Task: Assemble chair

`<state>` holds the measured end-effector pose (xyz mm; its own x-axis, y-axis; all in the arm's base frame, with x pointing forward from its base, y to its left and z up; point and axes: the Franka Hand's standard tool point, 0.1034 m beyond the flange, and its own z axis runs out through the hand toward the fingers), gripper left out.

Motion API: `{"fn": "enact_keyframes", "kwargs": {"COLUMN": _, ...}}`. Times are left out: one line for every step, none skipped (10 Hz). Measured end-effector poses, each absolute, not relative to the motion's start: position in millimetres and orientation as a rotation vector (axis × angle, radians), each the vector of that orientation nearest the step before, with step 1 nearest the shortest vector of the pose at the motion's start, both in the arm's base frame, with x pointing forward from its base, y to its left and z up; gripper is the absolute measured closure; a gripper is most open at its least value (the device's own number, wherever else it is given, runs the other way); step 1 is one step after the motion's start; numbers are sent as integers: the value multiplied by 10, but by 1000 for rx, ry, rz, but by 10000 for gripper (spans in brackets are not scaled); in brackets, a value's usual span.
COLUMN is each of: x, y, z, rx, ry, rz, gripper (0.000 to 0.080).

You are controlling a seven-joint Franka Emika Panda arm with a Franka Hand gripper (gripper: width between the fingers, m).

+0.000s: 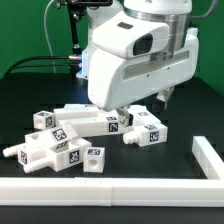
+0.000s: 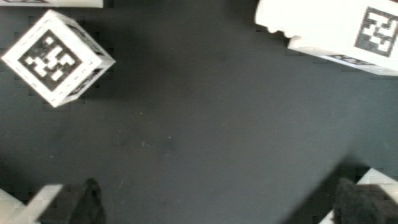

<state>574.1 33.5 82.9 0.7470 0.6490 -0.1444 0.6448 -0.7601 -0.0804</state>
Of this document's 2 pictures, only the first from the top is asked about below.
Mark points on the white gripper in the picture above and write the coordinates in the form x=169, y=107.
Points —
x=115, y=82

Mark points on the white cube nut front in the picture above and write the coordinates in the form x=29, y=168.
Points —
x=94, y=159

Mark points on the white cube nut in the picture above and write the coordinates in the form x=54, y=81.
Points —
x=43, y=120
x=94, y=159

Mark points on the white chair seat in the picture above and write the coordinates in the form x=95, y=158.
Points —
x=33, y=156

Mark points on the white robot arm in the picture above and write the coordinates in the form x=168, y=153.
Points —
x=174, y=13

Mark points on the white rear chair bar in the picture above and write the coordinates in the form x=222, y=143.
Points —
x=139, y=115

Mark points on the white long chair back bar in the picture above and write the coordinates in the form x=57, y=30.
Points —
x=97, y=126

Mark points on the white cube nut left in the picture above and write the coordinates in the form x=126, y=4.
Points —
x=43, y=120

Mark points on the white L-shaped fence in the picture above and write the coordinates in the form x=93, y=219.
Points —
x=206, y=192

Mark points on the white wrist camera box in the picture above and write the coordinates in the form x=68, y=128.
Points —
x=128, y=37

